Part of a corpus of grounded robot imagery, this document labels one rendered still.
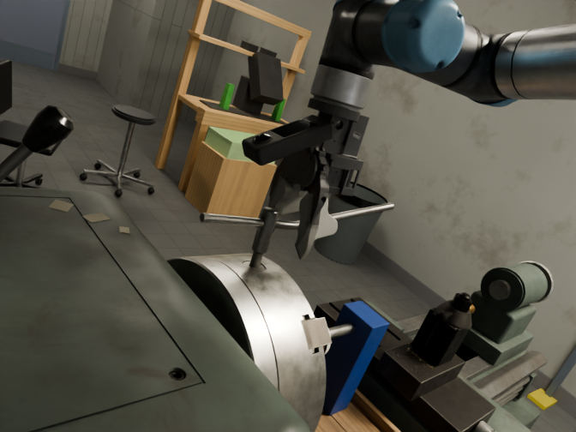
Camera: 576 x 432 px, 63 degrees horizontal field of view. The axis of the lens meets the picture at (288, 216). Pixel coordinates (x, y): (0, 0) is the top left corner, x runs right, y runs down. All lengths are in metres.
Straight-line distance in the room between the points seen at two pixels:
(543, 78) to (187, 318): 0.43
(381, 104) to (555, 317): 2.33
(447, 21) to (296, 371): 0.43
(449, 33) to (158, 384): 0.43
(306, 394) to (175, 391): 0.26
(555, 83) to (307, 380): 0.44
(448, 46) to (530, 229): 3.29
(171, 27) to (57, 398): 6.37
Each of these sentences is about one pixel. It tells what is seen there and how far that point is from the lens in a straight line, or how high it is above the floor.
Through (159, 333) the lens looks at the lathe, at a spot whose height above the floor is 1.26.
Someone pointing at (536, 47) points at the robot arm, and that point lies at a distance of 0.57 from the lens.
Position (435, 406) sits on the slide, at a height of 0.97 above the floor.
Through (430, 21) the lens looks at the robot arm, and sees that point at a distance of 0.53.
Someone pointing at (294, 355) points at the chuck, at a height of 1.19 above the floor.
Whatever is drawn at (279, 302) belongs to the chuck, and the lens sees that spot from 0.62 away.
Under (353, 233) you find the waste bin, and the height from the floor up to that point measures 0.31.
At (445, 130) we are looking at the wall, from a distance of 4.19.
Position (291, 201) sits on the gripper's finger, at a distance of 0.71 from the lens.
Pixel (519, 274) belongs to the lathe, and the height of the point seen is 1.15.
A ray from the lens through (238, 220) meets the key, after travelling 0.62.
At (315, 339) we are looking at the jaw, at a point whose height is 1.19.
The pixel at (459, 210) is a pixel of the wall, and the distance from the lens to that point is 4.03.
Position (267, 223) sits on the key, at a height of 1.31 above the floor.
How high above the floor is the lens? 1.53
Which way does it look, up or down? 19 degrees down
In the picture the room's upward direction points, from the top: 21 degrees clockwise
